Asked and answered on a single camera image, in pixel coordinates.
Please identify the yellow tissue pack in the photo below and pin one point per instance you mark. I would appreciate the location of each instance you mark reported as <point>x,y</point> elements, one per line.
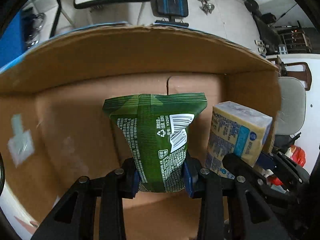
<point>235,129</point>

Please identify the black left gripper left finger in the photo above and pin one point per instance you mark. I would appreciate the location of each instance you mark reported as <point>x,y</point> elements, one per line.
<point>73,215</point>

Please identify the black blue workout bench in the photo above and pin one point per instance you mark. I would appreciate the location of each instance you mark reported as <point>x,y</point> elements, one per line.
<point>172,12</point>

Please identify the chrome weight plates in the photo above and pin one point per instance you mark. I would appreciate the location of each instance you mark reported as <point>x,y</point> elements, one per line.
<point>32,28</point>

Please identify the grey office chair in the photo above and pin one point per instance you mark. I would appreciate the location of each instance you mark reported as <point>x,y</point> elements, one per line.
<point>291,116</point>

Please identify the brown cardboard box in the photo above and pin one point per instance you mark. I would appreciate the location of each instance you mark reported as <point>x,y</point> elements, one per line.
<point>54,130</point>

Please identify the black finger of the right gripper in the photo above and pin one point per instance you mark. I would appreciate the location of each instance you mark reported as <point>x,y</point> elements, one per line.
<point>293,176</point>

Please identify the blue board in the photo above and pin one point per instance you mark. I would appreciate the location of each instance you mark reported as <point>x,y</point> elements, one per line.
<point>12,41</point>

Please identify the green tissue pack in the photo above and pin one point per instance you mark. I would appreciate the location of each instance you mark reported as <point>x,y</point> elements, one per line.
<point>156,129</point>

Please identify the chrome dumbbell pair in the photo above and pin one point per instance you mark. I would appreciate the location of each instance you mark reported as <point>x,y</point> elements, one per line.
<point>207,7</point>

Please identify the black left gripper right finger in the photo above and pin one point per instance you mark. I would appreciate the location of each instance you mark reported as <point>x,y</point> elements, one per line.
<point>230,208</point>

